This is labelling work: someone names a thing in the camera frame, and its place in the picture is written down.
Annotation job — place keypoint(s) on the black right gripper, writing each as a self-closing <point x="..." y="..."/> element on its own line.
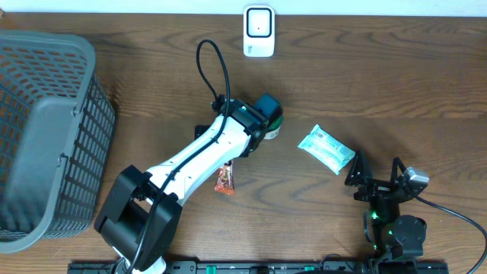
<point x="377" y="187"/>

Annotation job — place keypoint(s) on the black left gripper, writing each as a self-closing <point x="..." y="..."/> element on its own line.
<point x="200" y="130"/>

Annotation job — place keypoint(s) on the green lid jar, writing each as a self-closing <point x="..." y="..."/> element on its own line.
<point x="274" y="129"/>

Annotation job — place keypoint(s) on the light blue tissue pack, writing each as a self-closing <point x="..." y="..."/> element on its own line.
<point x="327" y="149"/>

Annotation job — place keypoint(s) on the red chocolate bar wrapper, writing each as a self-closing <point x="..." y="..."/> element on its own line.
<point x="225" y="181"/>

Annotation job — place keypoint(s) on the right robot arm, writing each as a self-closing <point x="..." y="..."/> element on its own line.
<point x="398" y="239"/>

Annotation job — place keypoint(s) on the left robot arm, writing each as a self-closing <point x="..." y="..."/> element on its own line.
<point x="140" y="215"/>

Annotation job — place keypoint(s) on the grey plastic shopping basket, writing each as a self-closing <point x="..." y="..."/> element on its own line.
<point x="56" y="128"/>

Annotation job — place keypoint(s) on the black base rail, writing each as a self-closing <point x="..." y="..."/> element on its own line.
<point x="330" y="266"/>

